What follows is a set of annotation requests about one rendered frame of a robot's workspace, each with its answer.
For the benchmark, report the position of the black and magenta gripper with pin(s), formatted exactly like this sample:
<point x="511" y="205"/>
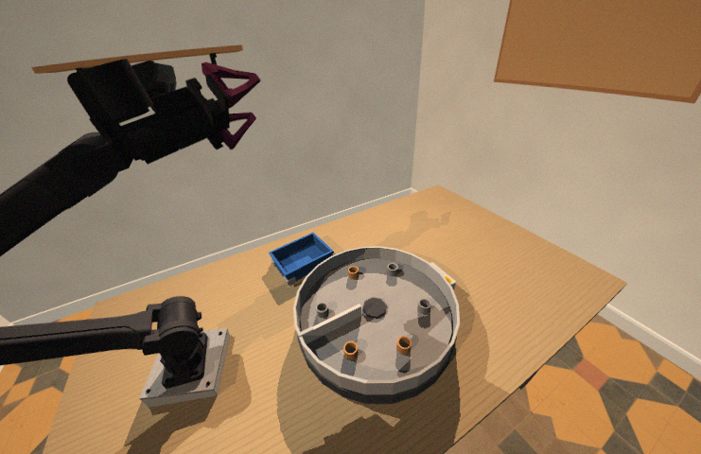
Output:
<point x="211" y="119"/>

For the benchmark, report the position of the blue crate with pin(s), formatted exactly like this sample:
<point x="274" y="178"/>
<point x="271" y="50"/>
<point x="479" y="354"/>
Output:
<point x="299" y="257"/>

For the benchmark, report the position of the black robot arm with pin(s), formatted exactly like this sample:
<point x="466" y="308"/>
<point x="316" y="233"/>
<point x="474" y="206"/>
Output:
<point x="110" y="93"/>

